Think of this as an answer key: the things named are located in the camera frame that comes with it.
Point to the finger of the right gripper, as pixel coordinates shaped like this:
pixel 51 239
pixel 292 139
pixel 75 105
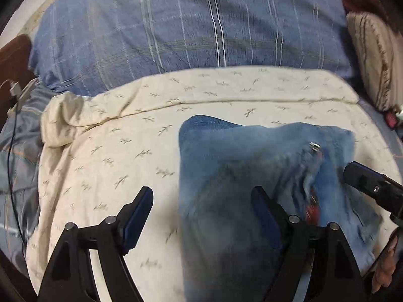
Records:
pixel 386 192

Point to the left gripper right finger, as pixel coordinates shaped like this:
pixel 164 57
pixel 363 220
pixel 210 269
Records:
pixel 335 275

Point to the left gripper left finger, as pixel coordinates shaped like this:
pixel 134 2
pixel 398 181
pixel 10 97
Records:
pixel 69 275

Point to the blue denim jeans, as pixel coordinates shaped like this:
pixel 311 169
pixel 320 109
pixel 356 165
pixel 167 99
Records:
pixel 230 240

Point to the right hand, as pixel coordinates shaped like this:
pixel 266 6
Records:
pixel 386 265

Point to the cream leaf-print quilt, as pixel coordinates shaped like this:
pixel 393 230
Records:
pixel 100 151

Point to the grey patterned blanket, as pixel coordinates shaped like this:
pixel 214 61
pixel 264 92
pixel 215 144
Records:
pixel 21 148

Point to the beige striped cushion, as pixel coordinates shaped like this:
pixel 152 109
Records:
pixel 379 53

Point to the white charger plug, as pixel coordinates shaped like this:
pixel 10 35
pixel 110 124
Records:
pixel 16 90

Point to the brown wooden headboard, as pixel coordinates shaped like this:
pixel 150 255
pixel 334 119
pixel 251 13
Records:
pixel 14 66

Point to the blue plaid pillow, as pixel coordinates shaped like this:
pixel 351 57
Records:
pixel 91 46

